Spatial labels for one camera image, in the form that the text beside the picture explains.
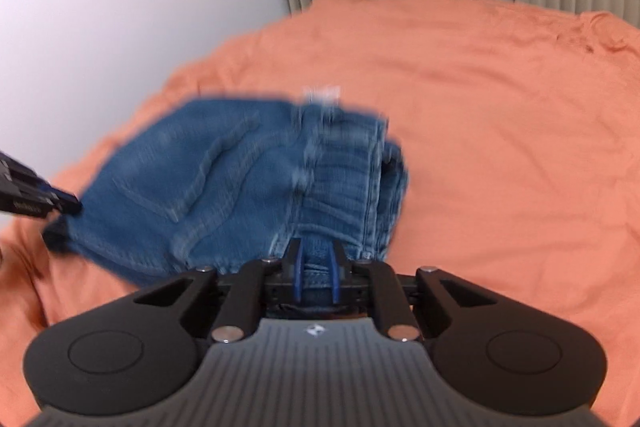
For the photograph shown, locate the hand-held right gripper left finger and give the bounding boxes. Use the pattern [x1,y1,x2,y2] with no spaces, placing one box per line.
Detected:
[132,238,305,344]

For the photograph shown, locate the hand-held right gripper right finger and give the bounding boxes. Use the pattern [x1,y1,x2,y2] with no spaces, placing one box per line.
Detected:
[327,239,498,342]

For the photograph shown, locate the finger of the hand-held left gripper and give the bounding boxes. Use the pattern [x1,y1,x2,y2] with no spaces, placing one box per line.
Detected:
[0,151,83,218]

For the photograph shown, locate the blue denim pants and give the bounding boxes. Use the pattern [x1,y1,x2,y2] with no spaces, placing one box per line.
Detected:
[42,87,410,308]

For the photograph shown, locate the orange bed sheet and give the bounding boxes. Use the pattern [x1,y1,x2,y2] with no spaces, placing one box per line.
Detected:
[0,0,640,427]

